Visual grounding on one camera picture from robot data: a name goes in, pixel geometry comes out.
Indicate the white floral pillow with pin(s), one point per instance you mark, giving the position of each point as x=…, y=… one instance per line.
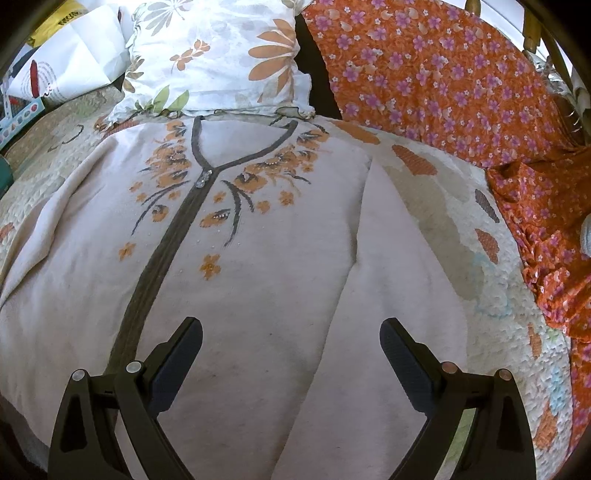
x=202, y=58

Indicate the wooden headboard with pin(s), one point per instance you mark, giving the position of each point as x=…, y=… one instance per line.
x=519, y=24

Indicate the colourful shapes toy box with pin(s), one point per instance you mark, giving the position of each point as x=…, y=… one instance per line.
x=12, y=126

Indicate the orange floral pillow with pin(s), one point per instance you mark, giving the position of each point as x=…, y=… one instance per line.
x=437, y=74

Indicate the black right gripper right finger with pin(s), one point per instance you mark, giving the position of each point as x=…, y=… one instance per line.
x=499, y=443

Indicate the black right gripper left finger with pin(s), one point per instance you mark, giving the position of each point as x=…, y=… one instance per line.
x=84, y=444

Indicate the pink floral zip sweater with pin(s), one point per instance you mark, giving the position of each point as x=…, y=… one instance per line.
x=290, y=245

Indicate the white plastic package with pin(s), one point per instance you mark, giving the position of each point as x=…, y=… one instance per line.
x=87, y=54

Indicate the orange floral sheet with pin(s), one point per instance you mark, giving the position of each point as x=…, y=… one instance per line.
x=545, y=204

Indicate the white heart pattern quilt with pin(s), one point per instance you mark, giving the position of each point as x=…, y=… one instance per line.
x=457, y=216

